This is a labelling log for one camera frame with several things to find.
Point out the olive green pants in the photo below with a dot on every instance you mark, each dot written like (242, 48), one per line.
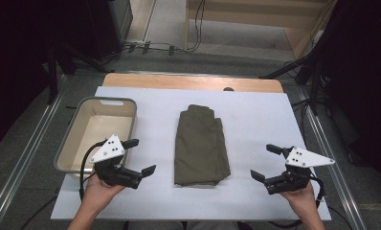
(200, 147)

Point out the light wooden furniture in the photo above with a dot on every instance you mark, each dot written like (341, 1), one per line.
(258, 16)

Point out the white board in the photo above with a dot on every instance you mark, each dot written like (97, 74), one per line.
(258, 127)

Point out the metal floor rail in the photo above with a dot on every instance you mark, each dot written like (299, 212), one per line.
(22, 166)
(332, 179)

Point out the black metal stand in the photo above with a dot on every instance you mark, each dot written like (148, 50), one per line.
(313, 73)
(52, 76)

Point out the black cabinet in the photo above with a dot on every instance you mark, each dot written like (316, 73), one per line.
(108, 25)

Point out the person's right hand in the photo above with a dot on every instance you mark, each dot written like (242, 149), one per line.
(298, 198)

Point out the person's left hand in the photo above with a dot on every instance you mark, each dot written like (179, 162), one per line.
(97, 191)

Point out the wooden table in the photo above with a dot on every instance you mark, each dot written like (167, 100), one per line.
(185, 82)

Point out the dark round table grommet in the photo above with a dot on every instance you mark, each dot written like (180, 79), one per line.
(228, 89)

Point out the white power strip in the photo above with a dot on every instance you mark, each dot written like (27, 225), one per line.
(135, 42)

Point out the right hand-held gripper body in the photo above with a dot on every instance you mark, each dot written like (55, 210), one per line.
(303, 158)

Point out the beige plastic basket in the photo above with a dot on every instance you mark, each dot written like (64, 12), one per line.
(93, 121)

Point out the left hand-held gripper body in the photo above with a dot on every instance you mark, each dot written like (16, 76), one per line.
(107, 150)

